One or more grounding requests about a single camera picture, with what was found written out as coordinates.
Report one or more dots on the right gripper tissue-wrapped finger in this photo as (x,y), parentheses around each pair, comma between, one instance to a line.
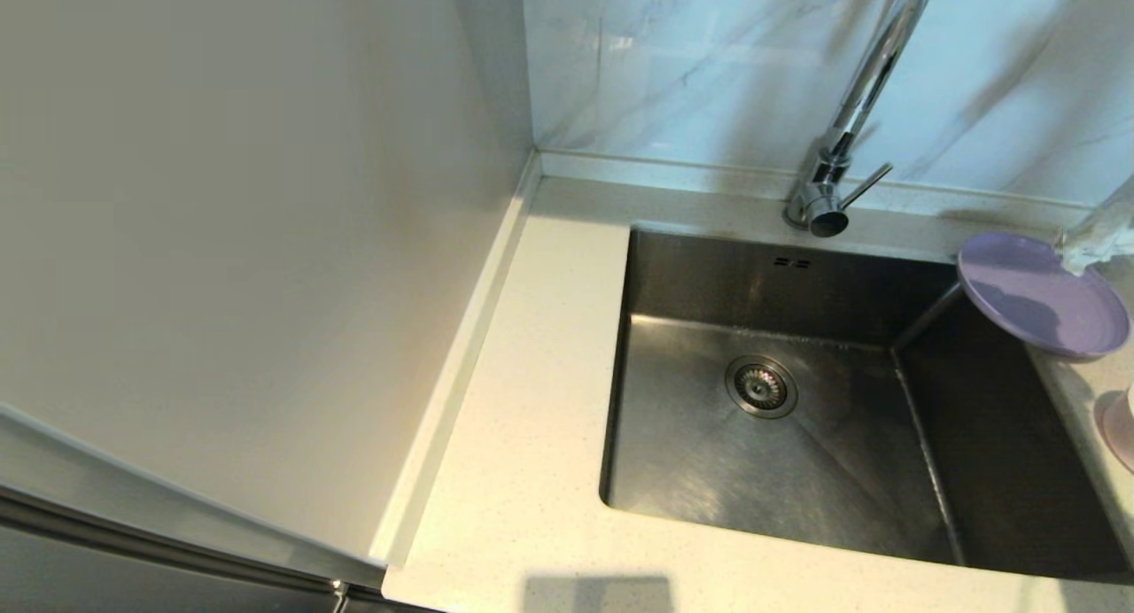
(1114,204)
(1094,245)

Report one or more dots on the purple round plate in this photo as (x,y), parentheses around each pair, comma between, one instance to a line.
(1028,307)

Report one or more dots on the chrome kitchen faucet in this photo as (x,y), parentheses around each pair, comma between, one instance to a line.
(868,81)

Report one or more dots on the metal sink drain strainer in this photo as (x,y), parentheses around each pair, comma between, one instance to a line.
(761,388)

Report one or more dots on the stainless steel sink basin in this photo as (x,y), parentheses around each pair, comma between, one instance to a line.
(797,471)

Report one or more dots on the pink cup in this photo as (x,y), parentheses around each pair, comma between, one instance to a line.
(1122,427)

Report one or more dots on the stainless steel appliance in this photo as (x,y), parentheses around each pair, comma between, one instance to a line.
(89,560)

